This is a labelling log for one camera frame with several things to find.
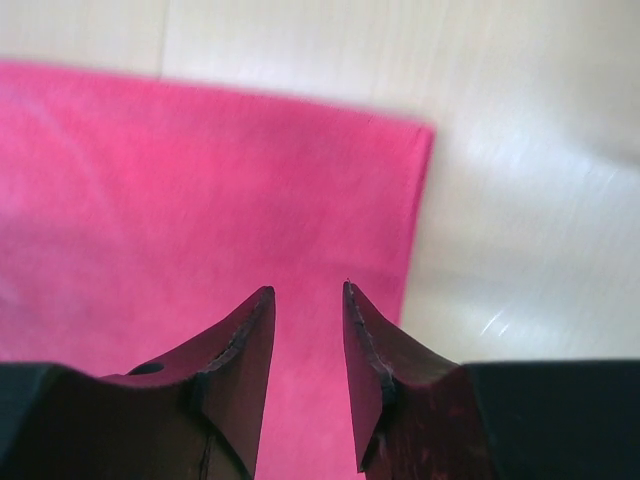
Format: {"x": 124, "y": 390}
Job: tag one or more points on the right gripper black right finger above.
{"x": 418, "y": 415}

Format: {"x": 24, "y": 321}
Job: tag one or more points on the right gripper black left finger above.
{"x": 194, "y": 412}

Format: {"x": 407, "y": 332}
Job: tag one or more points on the pink towel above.
{"x": 136, "y": 213}

